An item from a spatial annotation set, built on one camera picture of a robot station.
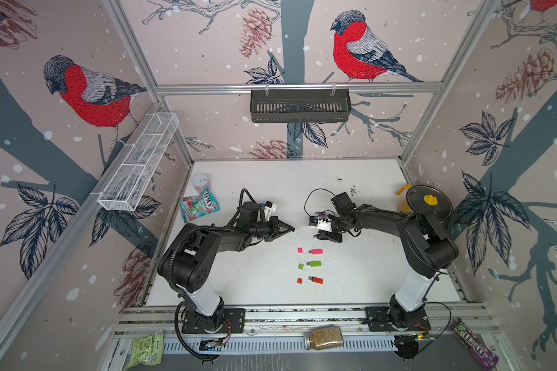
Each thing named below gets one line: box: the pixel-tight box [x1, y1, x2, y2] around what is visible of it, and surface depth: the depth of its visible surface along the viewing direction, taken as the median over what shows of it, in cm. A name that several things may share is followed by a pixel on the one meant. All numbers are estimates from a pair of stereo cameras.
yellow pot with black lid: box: [395, 183, 453, 222], surface depth 92 cm
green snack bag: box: [125, 330, 165, 369], surface depth 70 cm
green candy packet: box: [180, 188, 221, 224], surface depth 102 cm
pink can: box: [191, 173, 212, 195], surface depth 109 cm
